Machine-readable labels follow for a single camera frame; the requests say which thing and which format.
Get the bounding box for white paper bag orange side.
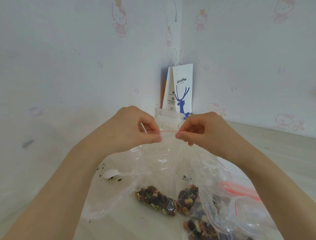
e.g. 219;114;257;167
161;66;178;112

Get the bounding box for person's right hand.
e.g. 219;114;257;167
175;112;230;155

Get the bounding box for person's left hand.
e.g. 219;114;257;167
109;106;162;152

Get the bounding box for person's left forearm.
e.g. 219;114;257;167
0;112;129;240

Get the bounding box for scattered seed crumbs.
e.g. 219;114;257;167
97;163;123;182

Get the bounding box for person's right forearm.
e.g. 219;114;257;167
212;122;316;240

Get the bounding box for clear zip bag red seal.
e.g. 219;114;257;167
183;194;278;240
84;127;232;223

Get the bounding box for white paper bag blue deer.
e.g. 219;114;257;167
172;48;194;120

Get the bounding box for pile of empty zip bags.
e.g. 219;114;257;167
218;181;263;203

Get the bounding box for dried fruit nut mix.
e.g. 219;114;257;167
183;213;221;240
135;185;179;217
176;184;199;216

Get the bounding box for white plastic spoon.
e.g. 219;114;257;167
102;169;142;180

